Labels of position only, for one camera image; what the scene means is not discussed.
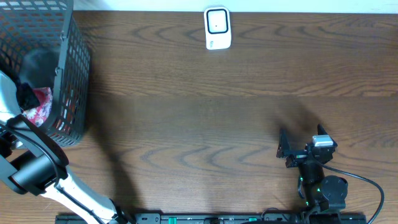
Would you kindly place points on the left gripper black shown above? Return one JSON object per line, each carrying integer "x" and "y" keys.
{"x": 23, "y": 98}

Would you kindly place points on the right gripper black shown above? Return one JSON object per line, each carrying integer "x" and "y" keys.
{"x": 296, "y": 157}

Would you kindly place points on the red purple snack bag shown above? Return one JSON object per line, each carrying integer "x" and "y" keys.
{"x": 39, "y": 115}

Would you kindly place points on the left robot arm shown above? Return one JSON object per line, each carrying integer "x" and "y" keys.
{"x": 44, "y": 169}

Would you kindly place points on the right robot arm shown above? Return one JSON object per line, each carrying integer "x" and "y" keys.
{"x": 324, "y": 195}

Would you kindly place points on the grey plastic mesh basket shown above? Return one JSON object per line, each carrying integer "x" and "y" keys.
{"x": 41, "y": 43}

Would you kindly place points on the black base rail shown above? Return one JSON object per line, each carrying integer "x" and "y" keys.
{"x": 272, "y": 216}

